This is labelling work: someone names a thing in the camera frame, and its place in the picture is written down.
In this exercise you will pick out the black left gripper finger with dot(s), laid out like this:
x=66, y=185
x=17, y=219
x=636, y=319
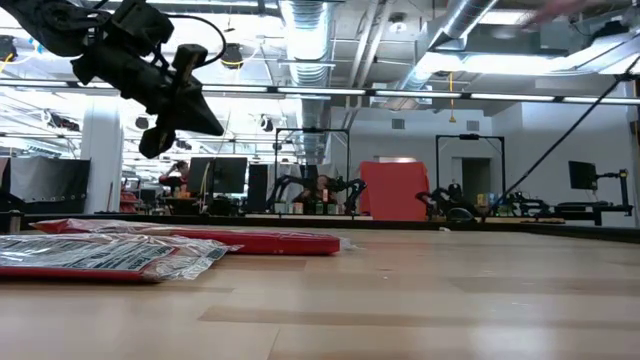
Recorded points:
x=195, y=117
x=157, y=142

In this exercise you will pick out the red popcorn bag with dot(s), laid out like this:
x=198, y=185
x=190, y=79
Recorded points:
x=280, y=242
x=100, y=255

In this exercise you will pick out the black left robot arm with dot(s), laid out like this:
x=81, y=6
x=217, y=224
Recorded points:
x=45, y=25

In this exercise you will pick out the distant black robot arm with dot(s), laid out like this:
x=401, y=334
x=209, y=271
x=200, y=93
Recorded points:
x=447, y=200
x=280, y=187
x=352, y=190

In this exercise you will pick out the black monitor on arm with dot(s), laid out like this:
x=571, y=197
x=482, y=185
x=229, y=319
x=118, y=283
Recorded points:
x=582, y=175

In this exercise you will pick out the person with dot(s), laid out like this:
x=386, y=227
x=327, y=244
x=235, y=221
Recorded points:
x=175, y=177
x=315, y=192

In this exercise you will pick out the black computer monitor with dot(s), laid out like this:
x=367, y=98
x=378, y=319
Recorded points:
x=231, y=175
x=200, y=175

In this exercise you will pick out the white pillar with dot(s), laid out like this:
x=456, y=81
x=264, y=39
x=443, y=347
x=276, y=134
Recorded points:
x=102, y=155

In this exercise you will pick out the black ceiling dome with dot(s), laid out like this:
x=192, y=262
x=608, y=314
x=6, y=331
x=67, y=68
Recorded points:
x=232, y=56

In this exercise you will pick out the black computer tower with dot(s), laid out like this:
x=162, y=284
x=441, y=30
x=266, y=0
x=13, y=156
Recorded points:
x=258, y=187

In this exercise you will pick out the black curtain panel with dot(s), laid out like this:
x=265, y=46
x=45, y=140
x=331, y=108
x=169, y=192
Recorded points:
x=50, y=185

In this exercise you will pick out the orange board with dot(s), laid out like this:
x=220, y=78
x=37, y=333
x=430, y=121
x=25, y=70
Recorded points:
x=395, y=190

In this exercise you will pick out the long white light strip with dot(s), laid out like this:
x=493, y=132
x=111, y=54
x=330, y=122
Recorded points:
x=415, y=93

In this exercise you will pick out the black side table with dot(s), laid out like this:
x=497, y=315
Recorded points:
x=590, y=207

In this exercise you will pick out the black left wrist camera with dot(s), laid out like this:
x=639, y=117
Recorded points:
x=189, y=60

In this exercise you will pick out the black camera stand frame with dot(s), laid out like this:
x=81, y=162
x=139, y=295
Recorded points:
x=470, y=136
x=312, y=130

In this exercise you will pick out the silver ventilation duct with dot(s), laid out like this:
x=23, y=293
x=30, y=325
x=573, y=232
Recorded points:
x=307, y=60
x=450, y=30

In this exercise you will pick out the small grey post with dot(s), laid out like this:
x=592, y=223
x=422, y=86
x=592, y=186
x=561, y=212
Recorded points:
x=15, y=221

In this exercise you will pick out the black aluminium table frame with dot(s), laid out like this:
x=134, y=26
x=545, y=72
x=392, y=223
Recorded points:
x=575, y=231

